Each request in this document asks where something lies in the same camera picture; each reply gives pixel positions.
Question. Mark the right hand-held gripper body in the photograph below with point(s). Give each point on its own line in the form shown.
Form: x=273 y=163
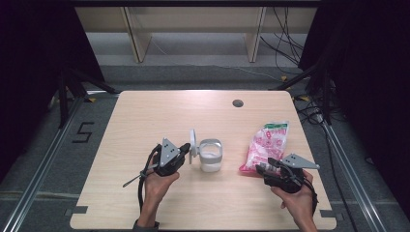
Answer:
x=290 y=175

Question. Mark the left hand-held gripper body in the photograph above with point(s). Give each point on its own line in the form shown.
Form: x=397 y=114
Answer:
x=169 y=154

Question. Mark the white and pink plastic bag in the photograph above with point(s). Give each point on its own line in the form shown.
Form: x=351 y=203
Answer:
x=267 y=146

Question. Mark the person's right hand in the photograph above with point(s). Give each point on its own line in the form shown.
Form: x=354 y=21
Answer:
x=301 y=203

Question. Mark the person's left hand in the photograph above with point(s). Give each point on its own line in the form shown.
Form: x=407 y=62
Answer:
x=158 y=187

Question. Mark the round grey table grommet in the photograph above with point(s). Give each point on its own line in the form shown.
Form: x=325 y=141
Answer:
x=238 y=103

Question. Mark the black metal stand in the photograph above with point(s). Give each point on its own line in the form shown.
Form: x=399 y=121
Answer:
x=317 y=80
x=69 y=90

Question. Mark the black curtain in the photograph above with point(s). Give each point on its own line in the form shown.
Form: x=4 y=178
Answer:
x=29 y=64
x=370 y=80

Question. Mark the light wooden shelf unit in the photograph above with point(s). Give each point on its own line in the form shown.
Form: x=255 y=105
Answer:
x=193 y=22

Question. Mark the aluminium floor rail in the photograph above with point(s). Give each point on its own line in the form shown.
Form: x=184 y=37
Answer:
x=42 y=167
x=351 y=180

